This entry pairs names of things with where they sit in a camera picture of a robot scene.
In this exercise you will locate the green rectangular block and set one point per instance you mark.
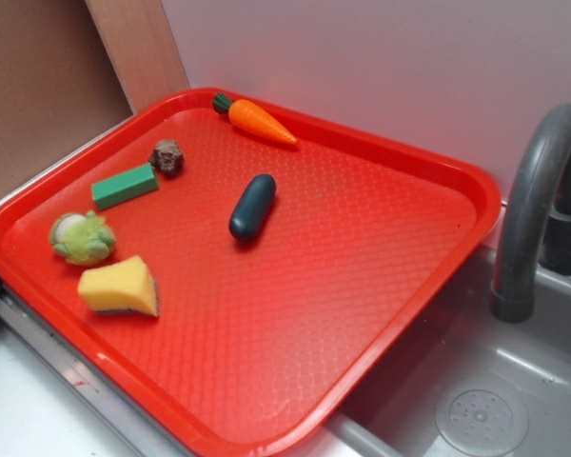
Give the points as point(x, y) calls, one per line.
point(124, 186)

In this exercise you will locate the dark green oblong toy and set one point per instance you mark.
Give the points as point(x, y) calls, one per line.
point(254, 205)

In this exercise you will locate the red plastic tray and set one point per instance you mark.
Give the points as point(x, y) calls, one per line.
point(256, 342)

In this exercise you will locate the orange toy carrot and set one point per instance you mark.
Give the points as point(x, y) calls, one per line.
point(251, 118)

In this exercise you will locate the brown rock-like toy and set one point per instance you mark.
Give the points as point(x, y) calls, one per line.
point(167, 157)

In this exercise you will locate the yellow sponge wedge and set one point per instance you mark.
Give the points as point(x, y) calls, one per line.
point(126, 286)

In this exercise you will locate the green plush vegetable toy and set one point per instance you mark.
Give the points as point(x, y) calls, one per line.
point(82, 239)

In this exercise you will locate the grey toy sink basin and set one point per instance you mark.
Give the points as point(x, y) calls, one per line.
point(459, 382)

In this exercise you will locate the wooden board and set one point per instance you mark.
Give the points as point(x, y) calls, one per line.
point(141, 48)

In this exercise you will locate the grey toy faucet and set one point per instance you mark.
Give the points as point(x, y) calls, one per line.
point(536, 229)

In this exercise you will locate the metal rail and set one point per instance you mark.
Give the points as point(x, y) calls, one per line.
point(132, 426)

